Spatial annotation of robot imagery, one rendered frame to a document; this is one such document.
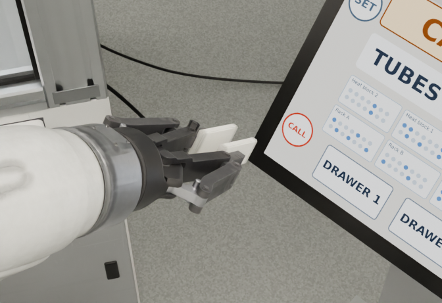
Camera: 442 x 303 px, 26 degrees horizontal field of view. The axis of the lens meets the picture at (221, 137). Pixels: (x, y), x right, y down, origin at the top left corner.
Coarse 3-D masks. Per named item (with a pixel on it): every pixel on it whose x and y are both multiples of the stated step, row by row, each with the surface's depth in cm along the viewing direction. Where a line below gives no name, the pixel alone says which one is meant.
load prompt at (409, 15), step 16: (400, 0) 106; (416, 0) 105; (384, 16) 107; (400, 16) 106; (416, 16) 105; (432, 16) 104; (400, 32) 106; (416, 32) 105; (432, 32) 104; (432, 48) 104
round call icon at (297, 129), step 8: (288, 112) 114; (296, 112) 113; (288, 120) 114; (296, 120) 114; (304, 120) 113; (312, 120) 113; (280, 128) 115; (288, 128) 114; (296, 128) 114; (304, 128) 113; (312, 128) 113; (280, 136) 115; (288, 136) 114; (296, 136) 114; (304, 136) 113; (312, 136) 113; (288, 144) 114; (296, 144) 114; (304, 144) 113; (304, 152) 114
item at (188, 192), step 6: (198, 180) 86; (186, 186) 86; (192, 186) 86; (168, 192) 85; (174, 192) 85; (180, 192) 85; (186, 192) 85; (192, 192) 85; (186, 198) 85; (192, 198) 85; (198, 198) 85; (204, 198) 85; (198, 204) 85; (204, 204) 85
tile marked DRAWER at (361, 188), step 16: (320, 160) 113; (336, 160) 112; (352, 160) 111; (320, 176) 113; (336, 176) 112; (352, 176) 111; (368, 176) 110; (336, 192) 112; (352, 192) 111; (368, 192) 110; (384, 192) 109; (368, 208) 110
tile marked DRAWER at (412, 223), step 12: (408, 204) 108; (396, 216) 109; (408, 216) 108; (420, 216) 107; (432, 216) 106; (396, 228) 109; (408, 228) 108; (420, 228) 107; (432, 228) 107; (408, 240) 108; (420, 240) 107; (432, 240) 107; (420, 252) 108; (432, 252) 107
